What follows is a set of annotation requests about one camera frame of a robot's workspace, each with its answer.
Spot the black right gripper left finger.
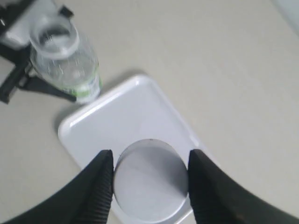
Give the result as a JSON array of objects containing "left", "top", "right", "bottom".
[{"left": 7, "top": 150, "right": 114, "bottom": 224}]

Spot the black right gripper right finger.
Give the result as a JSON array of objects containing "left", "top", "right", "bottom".
[{"left": 188, "top": 149, "right": 299, "bottom": 224}]

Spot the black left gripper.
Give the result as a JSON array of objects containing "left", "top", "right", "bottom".
[{"left": 0, "top": 0, "right": 77, "bottom": 105}]

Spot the clear plastic water bottle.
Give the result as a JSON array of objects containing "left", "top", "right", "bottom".
[{"left": 30, "top": 15, "right": 102, "bottom": 104}]

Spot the white bottle cap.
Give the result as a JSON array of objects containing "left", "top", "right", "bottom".
[{"left": 113, "top": 139, "right": 188, "bottom": 224}]

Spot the white rectangular plastic tray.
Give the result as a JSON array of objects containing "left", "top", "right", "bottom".
[{"left": 57, "top": 74, "right": 206, "bottom": 224}]

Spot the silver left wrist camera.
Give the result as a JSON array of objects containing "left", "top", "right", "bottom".
[{"left": 0, "top": 0, "right": 73, "bottom": 50}]

